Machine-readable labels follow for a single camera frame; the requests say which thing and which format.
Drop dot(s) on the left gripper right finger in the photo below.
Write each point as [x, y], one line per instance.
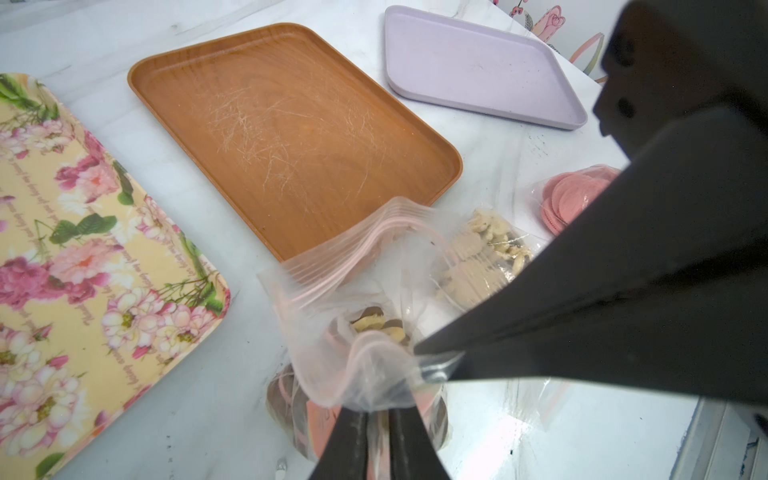
[412, 455]

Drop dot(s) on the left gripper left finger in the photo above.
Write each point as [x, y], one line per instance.
[345, 456]

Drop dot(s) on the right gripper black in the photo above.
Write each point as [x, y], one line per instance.
[666, 60]

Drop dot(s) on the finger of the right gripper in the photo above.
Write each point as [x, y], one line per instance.
[660, 284]

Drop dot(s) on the ziploc bag round cookies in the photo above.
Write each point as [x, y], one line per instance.
[351, 311]

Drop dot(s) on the ziploc bag pink cookies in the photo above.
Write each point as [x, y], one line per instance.
[559, 200]

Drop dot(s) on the ziploc bag beige cookies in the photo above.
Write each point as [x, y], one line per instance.
[491, 253]

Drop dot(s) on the lilac plastic tray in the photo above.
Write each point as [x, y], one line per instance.
[457, 64]

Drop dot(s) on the floral yellow tray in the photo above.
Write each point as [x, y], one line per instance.
[102, 294]

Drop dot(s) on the brown wooden tray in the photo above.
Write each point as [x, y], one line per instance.
[300, 141]

